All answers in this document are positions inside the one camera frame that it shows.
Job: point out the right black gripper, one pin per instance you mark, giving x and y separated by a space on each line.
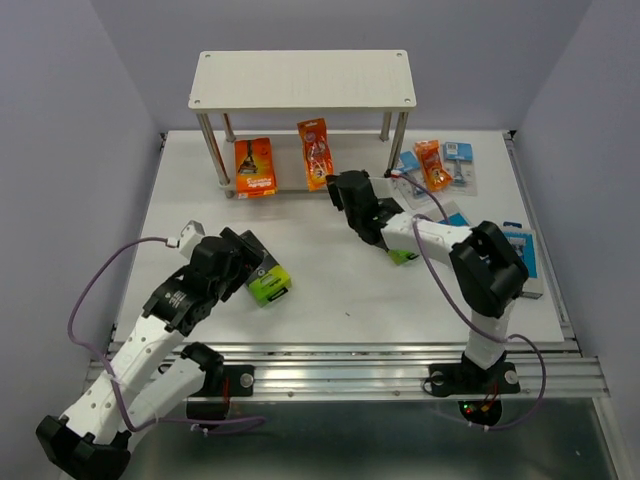
333 191

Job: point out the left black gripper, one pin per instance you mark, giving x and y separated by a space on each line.
239 262

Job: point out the orange razor bag bottom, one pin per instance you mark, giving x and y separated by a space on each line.
317 155

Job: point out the orange razor bag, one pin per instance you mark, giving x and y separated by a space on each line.
437 178
317 155

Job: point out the black green razor box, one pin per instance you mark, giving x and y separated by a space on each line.
270 281
400 257

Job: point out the orange razor bag top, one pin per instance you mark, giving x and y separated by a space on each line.
437 178

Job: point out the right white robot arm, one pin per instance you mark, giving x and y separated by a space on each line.
489 273

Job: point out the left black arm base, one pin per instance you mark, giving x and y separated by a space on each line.
221 380

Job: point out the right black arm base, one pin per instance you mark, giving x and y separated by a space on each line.
467 379

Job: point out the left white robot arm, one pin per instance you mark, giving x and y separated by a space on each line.
155 368

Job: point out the white two-tier shelf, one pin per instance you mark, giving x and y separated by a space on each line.
304 82

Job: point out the blue blister razor pack left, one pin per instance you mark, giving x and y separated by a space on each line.
412 191

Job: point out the blue blister razor pack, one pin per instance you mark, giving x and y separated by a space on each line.
412 191
458 160

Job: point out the blue blister razor pack right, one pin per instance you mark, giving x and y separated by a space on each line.
458 160

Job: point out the blue razor pack middle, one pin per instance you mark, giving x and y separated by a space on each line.
450 214

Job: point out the blue razor pack far right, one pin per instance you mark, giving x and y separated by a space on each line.
524 243

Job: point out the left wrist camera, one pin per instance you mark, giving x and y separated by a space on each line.
190 236

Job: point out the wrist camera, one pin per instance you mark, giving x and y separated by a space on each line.
190 236
383 187

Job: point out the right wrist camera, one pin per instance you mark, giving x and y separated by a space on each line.
383 187

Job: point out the aluminium rail frame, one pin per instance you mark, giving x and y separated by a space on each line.
355 327

